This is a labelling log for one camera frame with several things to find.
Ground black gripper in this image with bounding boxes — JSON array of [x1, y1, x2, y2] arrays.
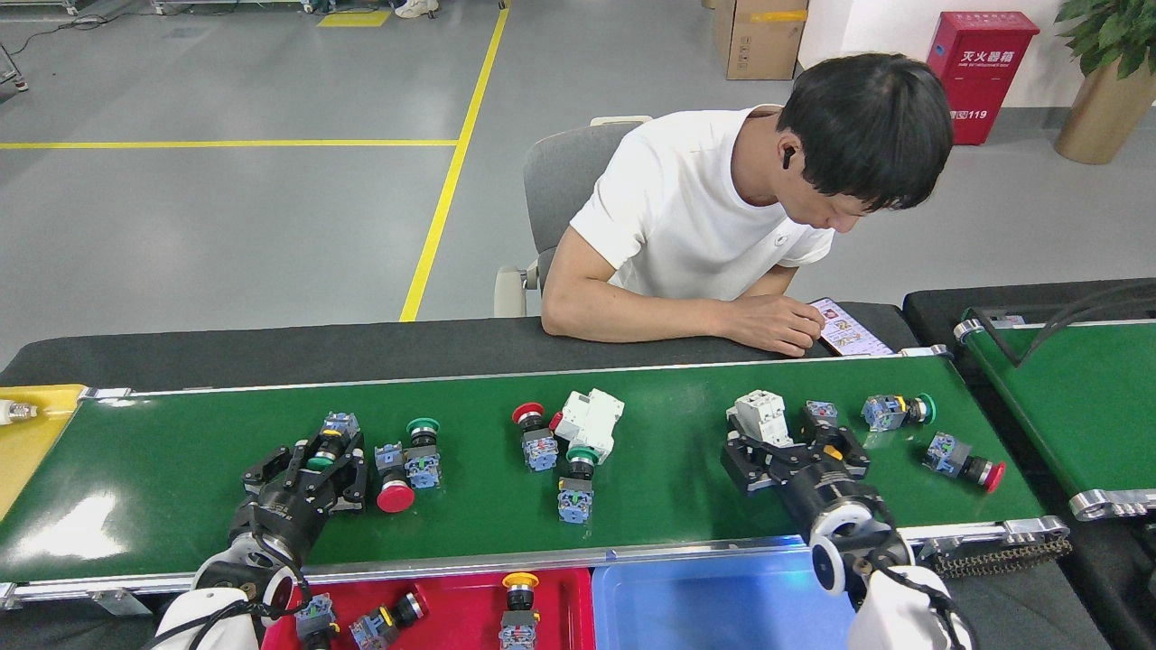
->
[[720, 420, 886, 543], [230, 432, 371, 571]]

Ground yellow mushroom button switch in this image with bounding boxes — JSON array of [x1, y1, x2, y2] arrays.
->
[[804, 400, 845, 463], [499, 571, 541, 650]]

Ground green mushroom button switch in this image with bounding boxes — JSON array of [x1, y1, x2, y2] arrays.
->
[[403, 417, 443, 490], [860, 393, 937, 432], [555, 445, 601, 526], [307, 411, 362, 475]]

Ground red mushroom button switch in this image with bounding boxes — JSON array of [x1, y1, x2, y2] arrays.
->
[[350, 591, 430, 650], [512, 402, 561, 473], [295, 593, 340, 650], [923, 432, 1006, 495], [374, 442, 417, 515]]

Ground long green conveyor belt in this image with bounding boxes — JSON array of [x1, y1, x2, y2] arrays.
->
[[0, 346, 1073, 608]]

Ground yellow plastic tray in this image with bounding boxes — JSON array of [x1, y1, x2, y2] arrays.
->
[[0, 385, 89, 523]]

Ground green feeder conveyor belt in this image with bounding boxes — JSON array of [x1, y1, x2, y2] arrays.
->
[[953, 307, 1156, 522]]

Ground person's right hand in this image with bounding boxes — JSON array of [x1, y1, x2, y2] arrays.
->
[[722, 293, 827, 358]]

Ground white circuit breaker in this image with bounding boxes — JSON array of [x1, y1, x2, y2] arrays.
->
[[727, 390, 796, 448], [549, 388, 626, 464]]

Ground smartphone with lit screen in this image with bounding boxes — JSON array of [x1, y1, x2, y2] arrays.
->
[[808, 298, 895, 358]]

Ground blue plastic bin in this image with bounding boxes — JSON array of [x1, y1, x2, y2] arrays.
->
[[592, 549, 904, 650]]

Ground red plastic bin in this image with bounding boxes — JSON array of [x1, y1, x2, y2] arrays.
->
[[260, 569, 597, 650]]

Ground person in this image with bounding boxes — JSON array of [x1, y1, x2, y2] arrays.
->
[[540, 52, 956, 358]]

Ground grey office chair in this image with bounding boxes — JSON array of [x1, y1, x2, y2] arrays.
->
[[494, 116, 653, 319]]

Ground brown cardboard box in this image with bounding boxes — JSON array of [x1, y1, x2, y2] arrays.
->
[[713, 0, 809, 82]]

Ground red fire extinguisher box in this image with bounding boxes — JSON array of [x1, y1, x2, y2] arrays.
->
[[928, 11, 1041, 145]]

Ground gold plant pot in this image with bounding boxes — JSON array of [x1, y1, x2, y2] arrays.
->
[[1054, 59, 1156, 165]]

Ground green potted plant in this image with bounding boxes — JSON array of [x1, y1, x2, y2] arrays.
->
[[1055, 0, 1156, 78]]

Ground conveyor drive chain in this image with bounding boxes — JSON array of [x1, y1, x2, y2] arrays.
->
[[926, 534, 1074, 579]]

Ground black cable bundle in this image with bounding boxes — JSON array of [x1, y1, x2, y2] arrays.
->
[[971, 282, 1156, 367]]

